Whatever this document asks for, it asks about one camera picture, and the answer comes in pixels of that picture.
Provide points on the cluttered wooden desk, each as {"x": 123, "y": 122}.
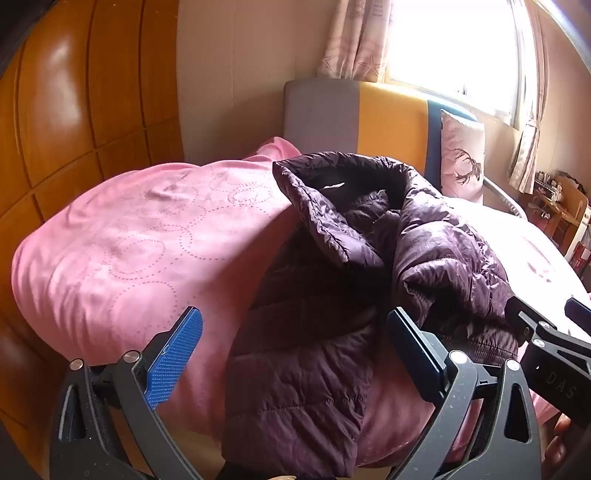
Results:
{"x": 561, "y": 203}

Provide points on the pink star print curtain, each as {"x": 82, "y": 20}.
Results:
{"x": 360, "y": 37}
{"x": 526, "y": 152}

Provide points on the person's right hand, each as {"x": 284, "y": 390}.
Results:
{"x": 561, "y": 438}

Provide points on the bright window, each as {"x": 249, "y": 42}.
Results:
{"x": 452, "y": 41}

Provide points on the pink dotted-circle blanket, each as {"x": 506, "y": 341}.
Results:
{"x": 129, "y": 249}

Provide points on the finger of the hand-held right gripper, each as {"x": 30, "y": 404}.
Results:
{"x": 579, "y": 310}
{"x": 531, "y": 318}

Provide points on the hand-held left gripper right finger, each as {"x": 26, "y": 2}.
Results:
{"x": 415, "y": 355}

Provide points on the purple puffer jacket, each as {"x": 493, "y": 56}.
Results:
{"x": 323, "y": 286}

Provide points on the white curved tube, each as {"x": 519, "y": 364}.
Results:
{"x": 505, "y": 196}

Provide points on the grey yellow blue headboard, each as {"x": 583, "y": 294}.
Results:
{"x": 369, "y": 120}

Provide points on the wooden wardrobe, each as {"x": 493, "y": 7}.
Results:
{"x": 87, "y": 106}

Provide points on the pink deer print pillow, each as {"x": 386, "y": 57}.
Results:
{"x": 461, "y": 157}

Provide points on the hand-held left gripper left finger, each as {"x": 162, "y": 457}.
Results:
{"x": 178, "y": 341}

